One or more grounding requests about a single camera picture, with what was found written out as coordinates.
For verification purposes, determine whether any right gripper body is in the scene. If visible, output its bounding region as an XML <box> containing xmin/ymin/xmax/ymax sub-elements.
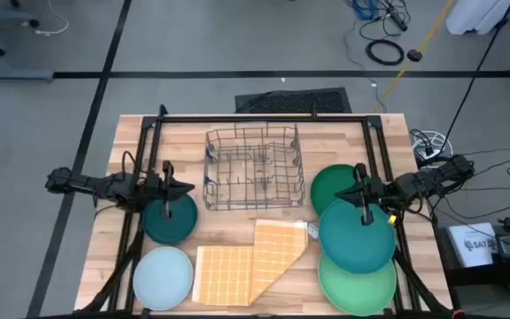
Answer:
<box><xmin>367</xmin><ymin>175</ymin><xmax>398</xmax><ymax>209</ymax></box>

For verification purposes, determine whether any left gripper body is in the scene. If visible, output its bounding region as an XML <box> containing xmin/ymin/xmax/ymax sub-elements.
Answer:
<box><xmin>139</xmin><ymin>171</ymin><xmax>166</xmax><ymax>209</ymax></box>

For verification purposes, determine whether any small dark teal plate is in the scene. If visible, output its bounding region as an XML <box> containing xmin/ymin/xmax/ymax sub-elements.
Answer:
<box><xmin>142</xmin><ymin>193</ymin><xmax>199</xmax><ymax>245</ymax></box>

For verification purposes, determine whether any dark green plate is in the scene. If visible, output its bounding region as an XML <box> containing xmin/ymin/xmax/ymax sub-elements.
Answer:
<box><xmin>310</xmin><ymin>163</ymin><xmax>371</xmax><ymax>218</ymax></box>

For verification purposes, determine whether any large teal plate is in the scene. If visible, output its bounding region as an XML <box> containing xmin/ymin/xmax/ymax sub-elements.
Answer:
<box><xmin>318</xmin><ymin>198</ymin><xmax>397</xmax><ymax>275</ymax></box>

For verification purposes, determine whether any pale blue plate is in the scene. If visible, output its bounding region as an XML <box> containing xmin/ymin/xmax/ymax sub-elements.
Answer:
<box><xmin>132</xmin><ymin>245</ymin><xmax>195</xmax><ymax>312</ymax></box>

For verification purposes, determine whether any light green plate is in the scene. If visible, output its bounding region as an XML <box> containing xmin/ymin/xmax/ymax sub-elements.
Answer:
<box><xmin>317</xmin><ymin>250</ymin><xmax>398</xmax><ymax>317</ymax></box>

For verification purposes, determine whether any grey wire dish rack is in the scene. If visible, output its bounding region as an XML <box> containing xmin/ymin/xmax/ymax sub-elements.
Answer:
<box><xmin>202</xmin><ymin>122</ymin><xmax>306</xmax><ymax>212</ymax></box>

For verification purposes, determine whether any orange checked cloth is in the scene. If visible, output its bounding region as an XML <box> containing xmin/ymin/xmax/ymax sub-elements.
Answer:
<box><xmin>191</xmin><ymin>218</ymin><xmax>309</xmax><ymax>307</ymax></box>

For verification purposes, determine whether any white printed booklet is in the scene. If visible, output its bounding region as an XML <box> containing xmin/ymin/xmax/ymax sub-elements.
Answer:
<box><xmin>447</xmin><ymin>222</ymin><xmax>498</xmax><ymax>268</ymax></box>

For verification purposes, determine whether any black side cart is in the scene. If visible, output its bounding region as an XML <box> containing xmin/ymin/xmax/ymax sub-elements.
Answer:
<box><xmin>435</xmin><ymin>216</ymin><xmax>510</xmax><ymax>319</ymax></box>

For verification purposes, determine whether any black power strip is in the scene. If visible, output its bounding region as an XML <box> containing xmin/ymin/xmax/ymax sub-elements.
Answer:
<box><xmin>387</xmin><ymin>6</ymin><xmax>410</xmax><ymax>32</ymax></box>

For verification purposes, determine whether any desk with grey legs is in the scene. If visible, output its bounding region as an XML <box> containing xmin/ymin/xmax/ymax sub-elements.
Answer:
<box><xmin>0</xmin><ymin>8</ymin><xmax>56</xmax><ymax>82</ymax></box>

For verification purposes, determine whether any white cover bag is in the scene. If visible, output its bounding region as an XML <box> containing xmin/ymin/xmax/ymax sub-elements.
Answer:
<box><xmin>445</xmin><ymin>0</ymin><xmax>510</xmax><ymax>35</ymax></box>

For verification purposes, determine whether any white coiled cable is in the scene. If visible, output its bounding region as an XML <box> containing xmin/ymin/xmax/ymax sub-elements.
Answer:
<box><xmin>411</xmin><ymin>128</ymin><xmax>449</xmax><ymax>169</ymax></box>

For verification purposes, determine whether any black metal rig frame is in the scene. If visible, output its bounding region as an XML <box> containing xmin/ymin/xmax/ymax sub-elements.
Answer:
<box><xmin>75</xmin><ymin>104</ymin><xmax>455</xmax><ymax>319</ymax></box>

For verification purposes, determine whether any coiled black cable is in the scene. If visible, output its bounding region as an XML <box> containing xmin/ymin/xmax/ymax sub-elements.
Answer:
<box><xmin>365</xmin><ymin>38</ymin><xmax>406</xmax><ymax>66</ymax></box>

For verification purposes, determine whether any long black cable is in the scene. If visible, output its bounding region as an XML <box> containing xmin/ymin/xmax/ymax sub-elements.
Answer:
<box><xmin>438</xmin><ymin>0</ymin><xmax>510</xmax><ymax>154</ymax></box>

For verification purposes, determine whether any blue cable bundle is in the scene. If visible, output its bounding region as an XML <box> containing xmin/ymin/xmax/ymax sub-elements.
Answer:
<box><xmin>352</xmin><ymin>0</ymin><xmax>378</xmax><ymax>21</ymax></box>

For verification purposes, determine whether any thin white cable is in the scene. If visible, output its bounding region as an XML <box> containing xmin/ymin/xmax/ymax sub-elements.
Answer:
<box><xmin>33</xmin><ymin>0</ymin><xmax>70</xmax><ymax>36</ymax></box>

